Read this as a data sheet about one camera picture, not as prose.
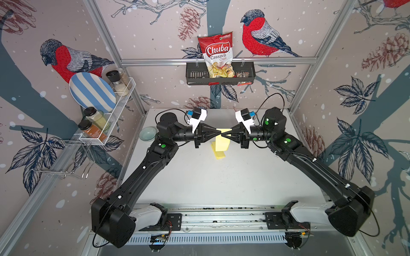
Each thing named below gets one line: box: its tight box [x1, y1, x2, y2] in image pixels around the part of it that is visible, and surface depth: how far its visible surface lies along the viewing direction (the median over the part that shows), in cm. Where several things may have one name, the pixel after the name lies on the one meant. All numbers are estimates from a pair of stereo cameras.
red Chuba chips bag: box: [196, 31, 235, 78], surface depth 83 cm
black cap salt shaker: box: [105, 69, 130, 97], surface depth 82 cm
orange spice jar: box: [77, 119, 108, 143], surface depth 63 cm
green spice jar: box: [82, 106, 111, 132], surface depth 67 cm
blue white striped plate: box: [68, 72, 117, 113], surface depth 73 cm
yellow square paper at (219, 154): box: [211, 140, 226, 160], surface depth 100 cm
